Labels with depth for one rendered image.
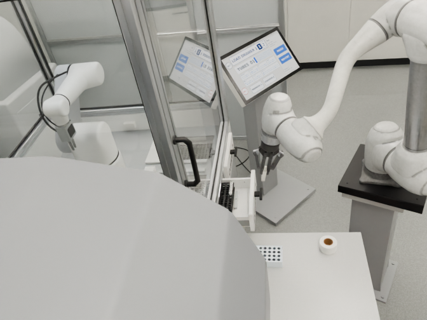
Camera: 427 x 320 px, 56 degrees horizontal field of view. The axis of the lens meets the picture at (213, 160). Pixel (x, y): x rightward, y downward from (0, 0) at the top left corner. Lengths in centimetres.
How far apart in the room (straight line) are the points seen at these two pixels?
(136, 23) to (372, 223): 161
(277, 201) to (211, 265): 238
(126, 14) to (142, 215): 48
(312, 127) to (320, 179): 182
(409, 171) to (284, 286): 67
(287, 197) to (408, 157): 143
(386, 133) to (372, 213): 45
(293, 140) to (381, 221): 88
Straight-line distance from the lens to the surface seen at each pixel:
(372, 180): 200
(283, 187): 308
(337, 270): 171
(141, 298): 54
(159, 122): 102
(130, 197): 63
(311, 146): 138
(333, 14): 446
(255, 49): 248
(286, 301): 163
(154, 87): 97
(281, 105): 146
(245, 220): 173
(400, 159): 176
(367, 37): 157
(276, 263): 169
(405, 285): 266
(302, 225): 287
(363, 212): 213
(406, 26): 152
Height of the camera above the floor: 215
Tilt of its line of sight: 38 degrees down
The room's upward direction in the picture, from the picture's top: 11 degrees counter-clockwise
